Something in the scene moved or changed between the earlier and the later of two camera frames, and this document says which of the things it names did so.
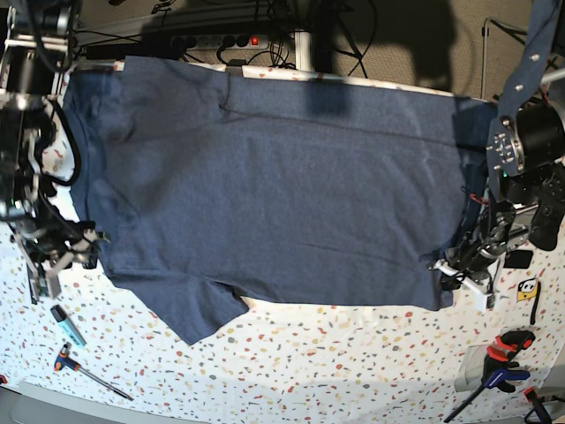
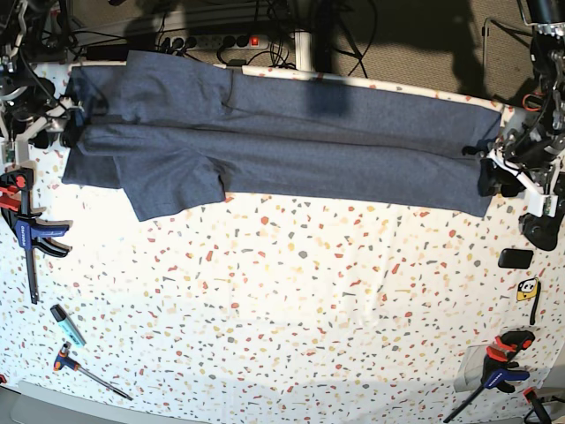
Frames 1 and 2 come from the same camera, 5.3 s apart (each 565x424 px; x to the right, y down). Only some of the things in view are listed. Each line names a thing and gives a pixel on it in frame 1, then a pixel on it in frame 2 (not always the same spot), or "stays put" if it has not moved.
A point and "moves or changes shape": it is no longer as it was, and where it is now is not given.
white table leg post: x=303 y=51 stays put
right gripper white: x=64 y=259 → x=51 y=132
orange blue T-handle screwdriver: x=63 y=360 stays put
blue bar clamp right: x=499 y=368 stays put
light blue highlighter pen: x=60 y=317 stays put
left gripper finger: x=449 y=283 → x=493 y=180
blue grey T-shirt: x=212 y=191 moves or changes shape
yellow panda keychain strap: x=527 y=289 stays put
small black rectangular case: x=518 y=259 stays put
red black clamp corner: x=530 y=394 stays put
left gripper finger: x=442 y=265 → x=484 y=147
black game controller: x=544 y=232 stays put
